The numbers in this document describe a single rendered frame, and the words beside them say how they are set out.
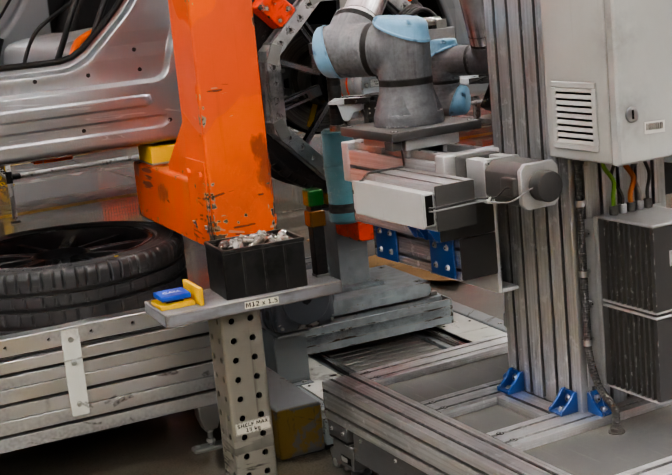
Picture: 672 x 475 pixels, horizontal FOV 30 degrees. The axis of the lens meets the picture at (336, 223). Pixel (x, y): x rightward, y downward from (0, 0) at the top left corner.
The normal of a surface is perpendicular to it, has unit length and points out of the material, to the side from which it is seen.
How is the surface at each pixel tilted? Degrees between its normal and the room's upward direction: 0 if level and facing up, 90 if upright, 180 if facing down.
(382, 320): 90
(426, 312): 90
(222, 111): 90
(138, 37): 90
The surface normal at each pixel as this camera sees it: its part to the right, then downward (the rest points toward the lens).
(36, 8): 0.41, 0.14
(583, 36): -0.87, 0.18
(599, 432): -0.09, -0.98
